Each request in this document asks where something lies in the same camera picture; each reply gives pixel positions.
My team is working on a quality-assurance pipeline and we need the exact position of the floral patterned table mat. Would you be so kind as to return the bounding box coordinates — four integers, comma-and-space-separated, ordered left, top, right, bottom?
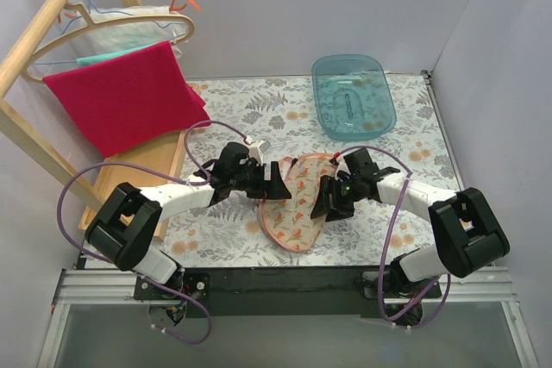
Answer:
157, 75, 460, 267

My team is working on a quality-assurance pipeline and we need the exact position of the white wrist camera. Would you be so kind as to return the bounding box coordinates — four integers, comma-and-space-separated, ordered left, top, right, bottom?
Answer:
248, 140, 271, 165
330, 153, 349, 179

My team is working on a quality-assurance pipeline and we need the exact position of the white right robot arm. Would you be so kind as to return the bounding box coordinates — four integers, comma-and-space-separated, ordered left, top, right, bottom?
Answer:
310, 147, 511, 297

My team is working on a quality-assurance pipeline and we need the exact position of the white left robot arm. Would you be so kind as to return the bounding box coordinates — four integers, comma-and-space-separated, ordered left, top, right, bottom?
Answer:
85, 140, 292, 299

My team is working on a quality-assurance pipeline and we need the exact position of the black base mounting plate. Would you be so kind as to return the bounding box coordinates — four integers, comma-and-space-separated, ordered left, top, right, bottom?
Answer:
133, 267, 443, 320

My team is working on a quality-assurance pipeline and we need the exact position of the teal folded cloth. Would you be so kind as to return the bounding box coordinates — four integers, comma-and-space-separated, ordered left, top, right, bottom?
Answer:
76, 45, 148, 67

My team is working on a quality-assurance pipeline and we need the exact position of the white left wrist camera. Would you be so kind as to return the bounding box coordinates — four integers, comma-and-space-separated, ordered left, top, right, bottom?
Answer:
248, 140, 271, 165

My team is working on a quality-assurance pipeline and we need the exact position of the peach floral mesh laundry bag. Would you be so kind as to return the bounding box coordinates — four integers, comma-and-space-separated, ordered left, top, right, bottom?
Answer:
258, 153, 336, 253

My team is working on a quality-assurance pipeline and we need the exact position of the magenta red towel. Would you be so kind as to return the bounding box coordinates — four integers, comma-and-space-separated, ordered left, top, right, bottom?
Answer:
43, 42, 210, 158

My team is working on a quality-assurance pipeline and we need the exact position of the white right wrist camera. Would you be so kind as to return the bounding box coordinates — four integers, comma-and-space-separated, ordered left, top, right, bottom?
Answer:
330, 153, 349, 179

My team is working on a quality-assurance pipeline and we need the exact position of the aluminium frame rail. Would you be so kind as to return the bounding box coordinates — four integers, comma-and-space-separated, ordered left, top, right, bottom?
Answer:
39, 267, 538, 367

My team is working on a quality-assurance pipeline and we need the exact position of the white cloth on hanger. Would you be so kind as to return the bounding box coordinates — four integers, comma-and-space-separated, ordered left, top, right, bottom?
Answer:
74, 6, 188, 54

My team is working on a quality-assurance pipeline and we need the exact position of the wooden clothes rack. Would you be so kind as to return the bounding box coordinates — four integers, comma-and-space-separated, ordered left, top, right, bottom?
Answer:
0, 0, 191, 242

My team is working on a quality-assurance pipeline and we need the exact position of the beige wooden hanger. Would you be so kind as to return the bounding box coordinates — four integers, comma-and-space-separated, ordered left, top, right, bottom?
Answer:
21, 3, 195, 83

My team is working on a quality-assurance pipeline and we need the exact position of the clear teal plastic tub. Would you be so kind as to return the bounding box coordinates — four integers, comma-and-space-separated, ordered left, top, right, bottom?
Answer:
311, 54, 397, 142

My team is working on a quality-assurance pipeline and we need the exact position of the blue wire hanger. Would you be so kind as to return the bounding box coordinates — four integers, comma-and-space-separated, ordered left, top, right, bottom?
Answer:
31, 0, 200, 65

